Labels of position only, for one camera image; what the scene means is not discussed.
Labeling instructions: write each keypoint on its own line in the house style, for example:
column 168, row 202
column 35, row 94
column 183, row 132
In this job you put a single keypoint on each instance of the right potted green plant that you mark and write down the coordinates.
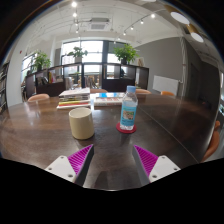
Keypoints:
column 125, row 54

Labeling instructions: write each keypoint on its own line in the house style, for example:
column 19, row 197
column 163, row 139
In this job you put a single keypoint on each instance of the orange chair far corner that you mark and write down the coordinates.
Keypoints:
column 167, row 93

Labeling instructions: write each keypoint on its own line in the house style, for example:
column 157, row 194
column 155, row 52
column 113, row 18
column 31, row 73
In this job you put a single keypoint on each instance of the tall bookshelf at left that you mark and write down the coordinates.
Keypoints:
column 3, row 81

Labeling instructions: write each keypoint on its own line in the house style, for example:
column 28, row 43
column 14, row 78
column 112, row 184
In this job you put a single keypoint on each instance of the gold pendant lamp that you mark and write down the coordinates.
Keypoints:
column 178, row 16
column 194, row 33

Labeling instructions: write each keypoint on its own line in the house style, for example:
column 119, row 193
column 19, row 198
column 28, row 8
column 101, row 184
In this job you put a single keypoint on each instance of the stack of books left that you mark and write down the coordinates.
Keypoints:
column 74, row 98

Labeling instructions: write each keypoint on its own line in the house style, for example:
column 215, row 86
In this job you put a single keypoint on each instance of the orange chair right side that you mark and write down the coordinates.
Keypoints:
column 214, row 142

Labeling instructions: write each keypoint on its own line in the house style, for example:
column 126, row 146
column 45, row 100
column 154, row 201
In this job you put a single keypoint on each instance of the red round coaster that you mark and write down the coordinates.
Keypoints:
column 125, row 131

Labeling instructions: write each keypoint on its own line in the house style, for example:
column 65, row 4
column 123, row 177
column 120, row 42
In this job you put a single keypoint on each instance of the dark wooden shelf divider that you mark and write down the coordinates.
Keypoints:
column 112, row 77

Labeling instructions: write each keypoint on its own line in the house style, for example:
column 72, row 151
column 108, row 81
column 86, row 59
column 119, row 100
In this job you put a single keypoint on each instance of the white whiteboard panel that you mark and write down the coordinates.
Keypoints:
column 165, row 84

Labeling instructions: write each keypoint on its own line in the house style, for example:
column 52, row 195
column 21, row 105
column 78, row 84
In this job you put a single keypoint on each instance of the orange chair far middle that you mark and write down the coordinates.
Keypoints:
column 98, row 91

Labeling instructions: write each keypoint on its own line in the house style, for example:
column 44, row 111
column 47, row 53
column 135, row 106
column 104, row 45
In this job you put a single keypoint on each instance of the left potted green plant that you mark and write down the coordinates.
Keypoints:
column 41, row 60

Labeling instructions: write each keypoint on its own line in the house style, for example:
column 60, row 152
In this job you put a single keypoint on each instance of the potted green plant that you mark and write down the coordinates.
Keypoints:
column 41, row 60
column 77, row 53
column 125, row 54

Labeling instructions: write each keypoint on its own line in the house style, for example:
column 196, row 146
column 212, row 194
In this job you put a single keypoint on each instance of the cream ceramic cup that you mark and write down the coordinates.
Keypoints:
column 81, row 123

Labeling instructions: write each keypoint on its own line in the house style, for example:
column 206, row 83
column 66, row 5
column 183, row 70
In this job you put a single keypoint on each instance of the ceiling air conditioner unit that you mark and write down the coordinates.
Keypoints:
column 98, row 23

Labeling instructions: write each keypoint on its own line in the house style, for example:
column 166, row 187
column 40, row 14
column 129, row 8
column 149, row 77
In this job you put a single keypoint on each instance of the middle potted green plant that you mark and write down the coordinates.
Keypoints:
column 77, row 53

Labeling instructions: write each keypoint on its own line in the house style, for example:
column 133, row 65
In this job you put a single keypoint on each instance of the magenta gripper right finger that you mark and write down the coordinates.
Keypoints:
column 152, row 167

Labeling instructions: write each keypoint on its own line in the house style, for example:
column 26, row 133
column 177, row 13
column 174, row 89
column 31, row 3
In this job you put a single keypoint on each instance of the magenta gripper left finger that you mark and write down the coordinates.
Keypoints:
column 73, row 168

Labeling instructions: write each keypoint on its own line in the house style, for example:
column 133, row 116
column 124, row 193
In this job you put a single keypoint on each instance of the orange chair far left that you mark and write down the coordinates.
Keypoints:
column 38, row 97

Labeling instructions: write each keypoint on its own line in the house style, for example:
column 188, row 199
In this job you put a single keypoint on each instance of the clear plastic water bottle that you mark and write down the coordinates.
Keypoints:
column 128, row 109

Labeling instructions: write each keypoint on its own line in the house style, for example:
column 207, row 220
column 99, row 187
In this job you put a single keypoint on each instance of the gold pendant lamp far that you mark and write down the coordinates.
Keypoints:
column 194, row 33

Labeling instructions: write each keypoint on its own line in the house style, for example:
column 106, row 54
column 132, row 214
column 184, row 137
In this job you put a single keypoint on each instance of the magazine with blue cover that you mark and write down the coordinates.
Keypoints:
column 108, row 99

